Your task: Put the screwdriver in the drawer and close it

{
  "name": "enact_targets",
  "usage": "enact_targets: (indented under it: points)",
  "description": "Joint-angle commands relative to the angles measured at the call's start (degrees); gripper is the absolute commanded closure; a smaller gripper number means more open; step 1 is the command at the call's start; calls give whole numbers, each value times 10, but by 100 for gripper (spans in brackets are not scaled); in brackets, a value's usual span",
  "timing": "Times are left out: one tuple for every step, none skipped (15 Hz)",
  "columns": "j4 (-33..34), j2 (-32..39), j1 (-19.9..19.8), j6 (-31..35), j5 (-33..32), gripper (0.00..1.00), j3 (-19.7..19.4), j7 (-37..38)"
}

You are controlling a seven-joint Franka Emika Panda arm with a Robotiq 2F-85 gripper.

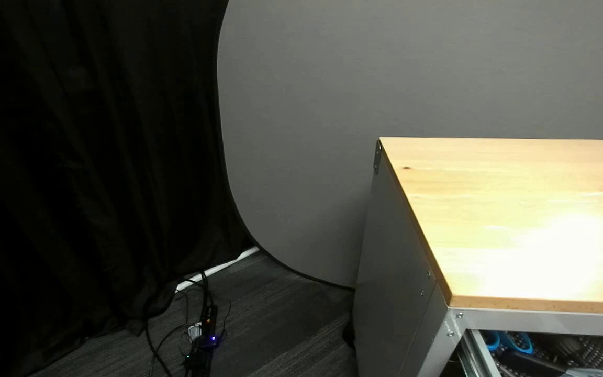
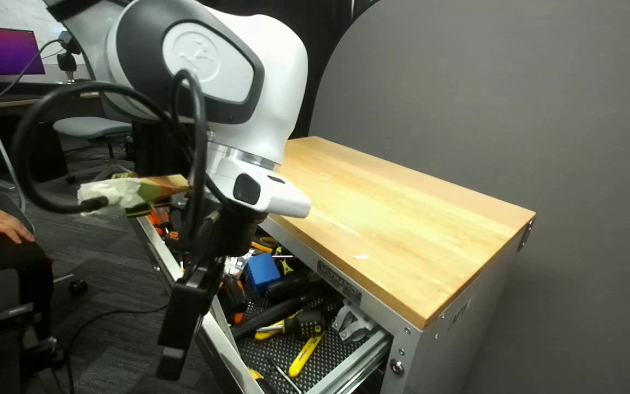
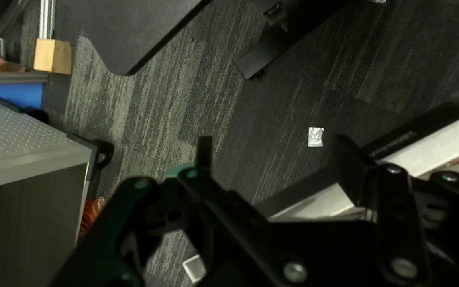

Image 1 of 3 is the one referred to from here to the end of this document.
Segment open cabinet drawer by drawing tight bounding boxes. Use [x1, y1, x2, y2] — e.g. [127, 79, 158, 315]
[457, 329, 603, 377]

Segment white floor strip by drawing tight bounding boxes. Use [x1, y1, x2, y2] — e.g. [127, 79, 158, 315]
[175, 247, 260, 293]

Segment grey round backdrop panel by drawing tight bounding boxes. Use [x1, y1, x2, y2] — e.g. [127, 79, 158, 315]
[217, 0, 603, 290]

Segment black power strip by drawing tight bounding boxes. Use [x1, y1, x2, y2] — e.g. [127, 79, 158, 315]
[185, 305, 220, 377]

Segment grey cabinet with wooden top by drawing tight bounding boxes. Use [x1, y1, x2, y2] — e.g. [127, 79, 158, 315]
[352, 137, 603, 377]

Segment black curtain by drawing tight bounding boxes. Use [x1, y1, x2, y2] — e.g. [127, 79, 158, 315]
[0, 0, 254, 377]

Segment black cable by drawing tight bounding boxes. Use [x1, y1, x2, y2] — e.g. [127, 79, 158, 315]
[146, 312, 195, 377]
[180, 270, 214, 315]

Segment blue handled pliers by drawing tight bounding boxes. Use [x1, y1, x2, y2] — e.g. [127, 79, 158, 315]
[482, 330, 534, 356]

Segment black tool handle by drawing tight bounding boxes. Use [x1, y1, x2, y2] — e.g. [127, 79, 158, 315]
[499, 350, 570, 377]

